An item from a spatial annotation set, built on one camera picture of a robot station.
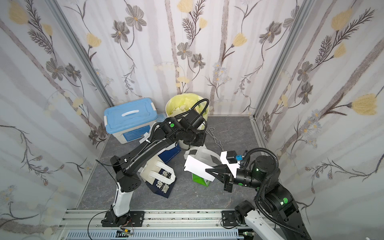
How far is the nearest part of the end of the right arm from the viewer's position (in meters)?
0.47

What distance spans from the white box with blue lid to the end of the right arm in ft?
1.78

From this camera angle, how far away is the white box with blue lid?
0.94 metres
